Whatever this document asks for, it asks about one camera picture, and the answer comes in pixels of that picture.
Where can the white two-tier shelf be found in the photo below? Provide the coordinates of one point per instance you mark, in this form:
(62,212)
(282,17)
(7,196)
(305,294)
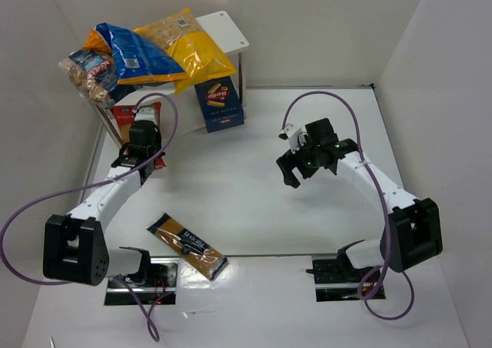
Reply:
(229,38)

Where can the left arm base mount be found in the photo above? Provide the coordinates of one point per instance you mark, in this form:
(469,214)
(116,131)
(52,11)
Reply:
(153,282)

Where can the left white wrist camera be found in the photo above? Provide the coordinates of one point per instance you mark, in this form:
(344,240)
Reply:
(147,113)

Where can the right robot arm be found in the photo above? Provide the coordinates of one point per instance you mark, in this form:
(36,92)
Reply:
(412,234)

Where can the black La Sicilia spaghetti pack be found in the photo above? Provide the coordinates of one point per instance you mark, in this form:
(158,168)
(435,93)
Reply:
(199,254)

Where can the clear fusilli pasta bag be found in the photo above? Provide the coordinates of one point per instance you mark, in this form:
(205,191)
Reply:
(93,73)

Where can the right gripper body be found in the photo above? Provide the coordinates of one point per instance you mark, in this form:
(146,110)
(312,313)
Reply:
(296,164)

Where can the dark blue Barilla pasta box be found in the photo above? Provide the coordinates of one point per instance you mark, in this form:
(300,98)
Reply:
(220,105)

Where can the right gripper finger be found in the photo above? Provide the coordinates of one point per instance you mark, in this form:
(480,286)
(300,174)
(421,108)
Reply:
(287,162)
(290,179)

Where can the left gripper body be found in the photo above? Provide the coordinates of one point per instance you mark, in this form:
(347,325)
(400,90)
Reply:
(143,123)

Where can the red spaghetti pack on shelf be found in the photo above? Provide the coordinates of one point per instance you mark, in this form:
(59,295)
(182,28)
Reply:
(124,117)

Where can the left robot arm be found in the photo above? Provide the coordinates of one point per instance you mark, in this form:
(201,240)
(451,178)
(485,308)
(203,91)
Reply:
(75,249)

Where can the blue and orange pasta bag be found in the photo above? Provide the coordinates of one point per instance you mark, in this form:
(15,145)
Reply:
(138,60)

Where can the red spaghetti pack with barcode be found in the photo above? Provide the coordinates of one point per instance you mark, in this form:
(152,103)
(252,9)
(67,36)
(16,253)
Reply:
(156,106)

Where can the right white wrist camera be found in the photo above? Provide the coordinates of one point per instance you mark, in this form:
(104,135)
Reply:
(295,137)

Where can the yellow pasta bag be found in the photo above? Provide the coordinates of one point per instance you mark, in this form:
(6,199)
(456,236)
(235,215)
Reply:
(181,36)

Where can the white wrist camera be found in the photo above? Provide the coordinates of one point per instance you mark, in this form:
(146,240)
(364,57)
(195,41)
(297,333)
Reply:
(147,113)
(295,137)

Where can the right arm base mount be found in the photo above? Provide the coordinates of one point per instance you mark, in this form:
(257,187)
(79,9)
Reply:
(331,284)

